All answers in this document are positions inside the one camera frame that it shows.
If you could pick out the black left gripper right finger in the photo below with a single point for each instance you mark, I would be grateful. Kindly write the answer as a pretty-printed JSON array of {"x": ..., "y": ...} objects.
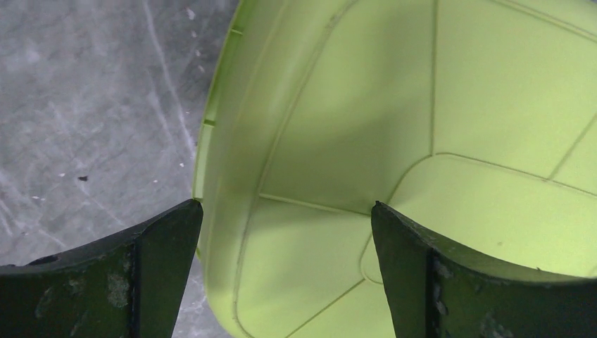
[{"x": 437, "y": 287}]

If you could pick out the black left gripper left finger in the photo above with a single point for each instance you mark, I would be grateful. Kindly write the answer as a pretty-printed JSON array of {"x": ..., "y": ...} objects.
[{"x": 128, "y": 284}]

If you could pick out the lime green plastic tub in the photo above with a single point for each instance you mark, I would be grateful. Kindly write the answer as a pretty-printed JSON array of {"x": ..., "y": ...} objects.
[{"x": 475, "y": 119}]

